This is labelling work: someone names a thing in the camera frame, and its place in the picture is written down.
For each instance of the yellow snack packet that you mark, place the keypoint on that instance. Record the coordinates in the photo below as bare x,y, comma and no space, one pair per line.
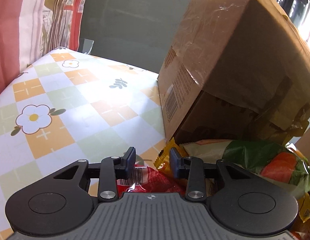
162,162

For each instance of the green chip bag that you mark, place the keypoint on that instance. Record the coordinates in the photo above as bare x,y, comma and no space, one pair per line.
285,167

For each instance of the brown cardboard box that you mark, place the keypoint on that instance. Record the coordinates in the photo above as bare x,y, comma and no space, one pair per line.
236,69

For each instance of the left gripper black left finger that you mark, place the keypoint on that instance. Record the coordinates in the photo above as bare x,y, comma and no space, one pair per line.
107,171

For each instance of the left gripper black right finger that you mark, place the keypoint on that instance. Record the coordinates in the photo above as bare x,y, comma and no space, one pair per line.
196,172

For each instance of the red snack packet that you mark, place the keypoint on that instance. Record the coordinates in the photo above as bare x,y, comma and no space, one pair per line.
145,179

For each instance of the floral checkered tablecloth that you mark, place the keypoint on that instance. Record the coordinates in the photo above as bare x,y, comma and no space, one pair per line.
68,106

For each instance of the pink patterned curtain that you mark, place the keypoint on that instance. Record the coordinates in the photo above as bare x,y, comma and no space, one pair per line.
30,29

